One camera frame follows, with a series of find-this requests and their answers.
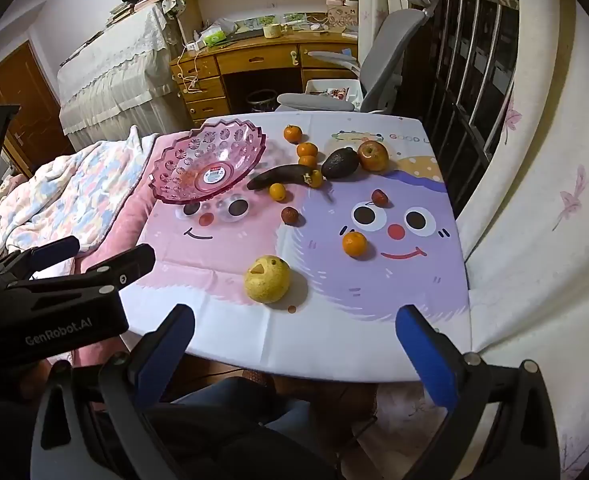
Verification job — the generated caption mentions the wooden desk with drawers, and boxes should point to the wooden desk with drawers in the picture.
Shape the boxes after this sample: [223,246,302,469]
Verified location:
[169,27,360,127]

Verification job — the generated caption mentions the white storage box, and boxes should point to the white storage box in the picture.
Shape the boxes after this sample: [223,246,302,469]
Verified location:
[304,79,365,111]

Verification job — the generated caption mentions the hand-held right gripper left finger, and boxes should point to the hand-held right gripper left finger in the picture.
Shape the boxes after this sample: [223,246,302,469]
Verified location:
[29,304,196,480]

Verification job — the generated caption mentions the cartoon printed tablecloth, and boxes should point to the cartoon printed tablecloth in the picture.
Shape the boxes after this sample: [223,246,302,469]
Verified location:
[74,112,475,386]

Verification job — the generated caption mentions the grey office chair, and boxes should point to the grey office chair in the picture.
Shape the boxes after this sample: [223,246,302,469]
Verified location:
[277,0,440,114]

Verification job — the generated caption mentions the person's legs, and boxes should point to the person's legs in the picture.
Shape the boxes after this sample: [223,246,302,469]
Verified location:
[144,374,377,480]

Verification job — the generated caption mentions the brown wooden door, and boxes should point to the brown wooden door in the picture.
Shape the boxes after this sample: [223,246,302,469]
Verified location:
[0,42,75,163]

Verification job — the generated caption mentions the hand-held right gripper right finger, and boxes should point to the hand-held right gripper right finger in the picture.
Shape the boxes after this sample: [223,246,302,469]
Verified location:
[395,304,560,480]

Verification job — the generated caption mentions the metal window grille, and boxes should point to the metal window grille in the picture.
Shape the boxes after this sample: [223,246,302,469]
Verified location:
[421,0,521,213]

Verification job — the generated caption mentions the dark waste basket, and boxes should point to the dark waste basket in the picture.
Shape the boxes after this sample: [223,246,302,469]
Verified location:
[247,90,278,114]

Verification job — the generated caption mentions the blackened banana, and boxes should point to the blackened banana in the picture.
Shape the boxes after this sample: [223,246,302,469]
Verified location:
[247,164,315,191]

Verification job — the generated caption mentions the pink bedding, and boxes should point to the pink bedding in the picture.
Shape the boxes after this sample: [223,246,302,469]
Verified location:
[72,135,175,311]

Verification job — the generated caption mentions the large orange mandarin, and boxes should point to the large orange mandarin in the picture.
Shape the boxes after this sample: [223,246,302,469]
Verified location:
[343,231,368,259]

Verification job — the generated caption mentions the floral fleece blanket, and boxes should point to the floral fleece blanket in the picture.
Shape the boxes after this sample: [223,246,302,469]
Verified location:
[0,125,161,263]

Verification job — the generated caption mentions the yellow pear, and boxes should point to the yellow pear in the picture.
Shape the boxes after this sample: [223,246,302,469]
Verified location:
[244,255,291,304]

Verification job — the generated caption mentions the white hanging bag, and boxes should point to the white hanging bag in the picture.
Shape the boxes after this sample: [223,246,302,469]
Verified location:
[162,0,188,22]

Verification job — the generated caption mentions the pink glass bowl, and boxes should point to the pink glass bowl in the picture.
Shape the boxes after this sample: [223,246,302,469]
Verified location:
[148,118,268,206]

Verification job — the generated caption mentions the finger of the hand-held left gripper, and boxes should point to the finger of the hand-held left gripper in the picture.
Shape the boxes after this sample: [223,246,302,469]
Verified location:
[5,243,156,306]
[0,236,81,286]

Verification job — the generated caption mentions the white butterfly print curtain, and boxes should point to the white butterfly print curtain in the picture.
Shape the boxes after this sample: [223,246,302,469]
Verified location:
[451,0,589,480]

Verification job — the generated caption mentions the white charging cable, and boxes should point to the white charging cable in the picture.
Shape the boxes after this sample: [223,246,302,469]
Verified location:
[173,42,202,97]

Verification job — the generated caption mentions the stack of books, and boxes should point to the stack of books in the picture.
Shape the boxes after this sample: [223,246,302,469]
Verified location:
[107,0,164,27]

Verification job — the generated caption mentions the red apple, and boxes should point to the red apple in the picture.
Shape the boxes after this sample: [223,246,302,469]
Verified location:
[357,140,390,172]

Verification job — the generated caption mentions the pale pink gift box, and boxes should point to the pale pink gift box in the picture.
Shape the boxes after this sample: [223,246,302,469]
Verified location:
[327,5,359,31]

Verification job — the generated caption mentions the dark avocado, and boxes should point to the dark avocado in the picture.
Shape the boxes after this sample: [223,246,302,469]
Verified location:
[321,148,360,180]

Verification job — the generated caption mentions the white lace cover cloth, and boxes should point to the white lace cover cloth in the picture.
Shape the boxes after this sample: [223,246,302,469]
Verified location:
[57,5,195,137]

